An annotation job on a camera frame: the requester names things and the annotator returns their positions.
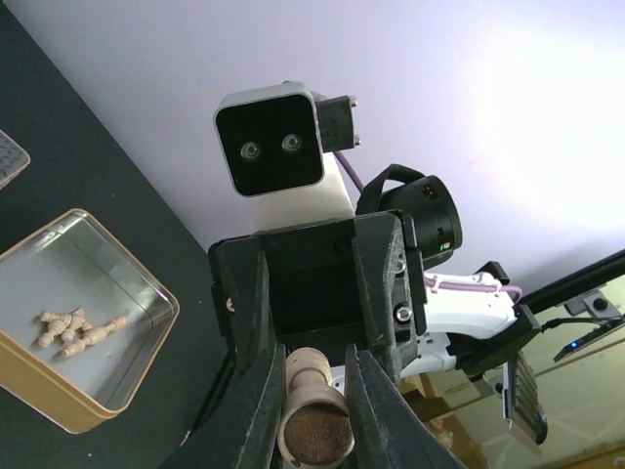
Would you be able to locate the gold metal tin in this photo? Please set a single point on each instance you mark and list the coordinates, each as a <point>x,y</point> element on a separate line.
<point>75,262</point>

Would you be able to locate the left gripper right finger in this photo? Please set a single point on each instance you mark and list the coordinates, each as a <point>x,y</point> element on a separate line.
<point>387,433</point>

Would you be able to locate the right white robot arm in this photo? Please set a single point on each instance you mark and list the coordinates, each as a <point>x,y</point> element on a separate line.
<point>473,323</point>

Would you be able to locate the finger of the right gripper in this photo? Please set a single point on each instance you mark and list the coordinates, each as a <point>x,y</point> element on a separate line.
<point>384,296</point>
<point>249,290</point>

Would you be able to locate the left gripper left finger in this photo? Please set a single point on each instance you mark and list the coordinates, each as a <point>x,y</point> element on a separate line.
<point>242,431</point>

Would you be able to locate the top camera on frame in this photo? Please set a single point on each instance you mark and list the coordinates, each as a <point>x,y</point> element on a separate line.
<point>592,308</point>

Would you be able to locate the light chess piece pile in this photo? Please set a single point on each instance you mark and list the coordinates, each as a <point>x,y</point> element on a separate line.
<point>73,333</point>

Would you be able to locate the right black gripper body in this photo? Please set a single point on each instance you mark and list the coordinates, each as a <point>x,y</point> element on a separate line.
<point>314,294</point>

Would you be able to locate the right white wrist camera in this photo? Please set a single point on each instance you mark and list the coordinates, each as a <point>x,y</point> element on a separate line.
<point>284,149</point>

